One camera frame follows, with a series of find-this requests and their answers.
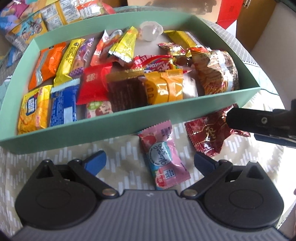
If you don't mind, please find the wooden cabinet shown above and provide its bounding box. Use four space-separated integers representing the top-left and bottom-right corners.
236 0 296 54

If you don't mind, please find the dark brown candy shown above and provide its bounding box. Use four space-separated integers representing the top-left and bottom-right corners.
173 55 196 68

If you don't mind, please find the brown strip snack packet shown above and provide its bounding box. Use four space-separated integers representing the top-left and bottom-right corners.
106 70 148 112

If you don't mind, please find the blue white biscuit packet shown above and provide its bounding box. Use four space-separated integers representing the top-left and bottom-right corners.
49 79 80 127

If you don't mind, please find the small red yellow candy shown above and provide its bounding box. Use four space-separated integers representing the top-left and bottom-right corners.
158 42 186 56

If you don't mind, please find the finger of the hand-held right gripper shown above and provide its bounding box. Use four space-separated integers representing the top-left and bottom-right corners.
254 133 296 147
226 107 296 138

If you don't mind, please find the clear jelly cup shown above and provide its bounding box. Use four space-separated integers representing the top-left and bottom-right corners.
139 21 163 42

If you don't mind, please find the orange white snack sachet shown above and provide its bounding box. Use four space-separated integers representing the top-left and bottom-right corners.
75 0 116 20

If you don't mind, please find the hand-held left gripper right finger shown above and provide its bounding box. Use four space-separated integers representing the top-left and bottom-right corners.
180 152 266 200

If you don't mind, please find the purple candy packet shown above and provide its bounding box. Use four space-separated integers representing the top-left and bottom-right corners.
69 37 95 78

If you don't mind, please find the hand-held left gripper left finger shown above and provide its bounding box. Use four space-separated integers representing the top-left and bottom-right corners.
35 150 119 200

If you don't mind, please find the long yellow cartoon packet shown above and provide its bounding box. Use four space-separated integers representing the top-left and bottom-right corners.
54 38 86 87

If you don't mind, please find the long yellow orange packet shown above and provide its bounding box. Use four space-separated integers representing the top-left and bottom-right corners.
109 26 139 63

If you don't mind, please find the yellow striped wafer packet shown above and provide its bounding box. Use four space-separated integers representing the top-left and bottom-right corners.
165 30 197 57

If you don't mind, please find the red rainbow candy packet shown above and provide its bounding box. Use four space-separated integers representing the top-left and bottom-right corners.
131 54 177 73

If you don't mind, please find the plain red snack packet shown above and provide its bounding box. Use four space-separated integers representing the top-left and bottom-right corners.
76 62 114 106

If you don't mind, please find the cartoon printed snack bag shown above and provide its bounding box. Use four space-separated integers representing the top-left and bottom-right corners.
0 0 116 52

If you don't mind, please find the pink red printed candy packet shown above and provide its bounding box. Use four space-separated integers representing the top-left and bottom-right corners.
85 101 114 119

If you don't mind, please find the yellow white snack sachet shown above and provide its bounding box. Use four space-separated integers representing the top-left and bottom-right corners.
42 0 70 31

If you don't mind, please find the teal cardboard box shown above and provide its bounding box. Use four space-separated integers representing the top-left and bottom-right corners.
0 6 261 154

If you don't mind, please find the dark red foil packet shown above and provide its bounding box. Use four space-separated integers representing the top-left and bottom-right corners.
185 104 251 158

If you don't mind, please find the orange noodle snack packet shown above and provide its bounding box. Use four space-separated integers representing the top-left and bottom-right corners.
190 46 240 96

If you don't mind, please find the yellow cracker packet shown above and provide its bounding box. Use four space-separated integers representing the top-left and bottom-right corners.
17 85 53 135

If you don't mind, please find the small cartoon snack packet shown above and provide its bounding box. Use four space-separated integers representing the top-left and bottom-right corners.
5 13 48 52

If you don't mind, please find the orange yellow snack packet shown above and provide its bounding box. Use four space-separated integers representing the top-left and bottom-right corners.
141 69 185 107

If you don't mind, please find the white orange snack packet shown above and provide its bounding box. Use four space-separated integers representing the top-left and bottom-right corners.
90 29 124 66

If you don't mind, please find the patterned bed quilt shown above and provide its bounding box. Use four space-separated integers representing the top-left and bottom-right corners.
0 19 296 232

